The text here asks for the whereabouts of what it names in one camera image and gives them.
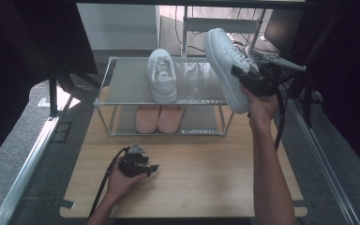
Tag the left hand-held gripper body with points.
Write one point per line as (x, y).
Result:
(130, 165)

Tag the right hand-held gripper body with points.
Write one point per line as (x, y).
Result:
(261, 82)

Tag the white sneaker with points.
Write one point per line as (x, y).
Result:
(164, 90)
(222, 53)

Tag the pink slipper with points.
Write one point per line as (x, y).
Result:
(147, 120)
(171, 120)

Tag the two-tier metal shoe rack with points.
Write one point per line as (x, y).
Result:
(128, 84)

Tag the person's left hand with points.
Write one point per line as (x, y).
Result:
(118, 187)

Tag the person's right hand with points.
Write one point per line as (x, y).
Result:
(262, 109)

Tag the black metal stand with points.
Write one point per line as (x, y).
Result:
(307, 93)
(53, 90)

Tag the black monitor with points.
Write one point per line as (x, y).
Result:
(282, 28)

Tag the dark floor plate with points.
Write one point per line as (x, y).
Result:
(63, 132)

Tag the dark curtain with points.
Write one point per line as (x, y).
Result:
(350, 78)
(12, 47)

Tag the white cabinet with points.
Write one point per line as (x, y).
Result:
(118, 25)

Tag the white desk frame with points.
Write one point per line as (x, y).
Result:
(197, 25)

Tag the aluminium rail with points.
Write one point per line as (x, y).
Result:
(34, 156)
(325, 168)

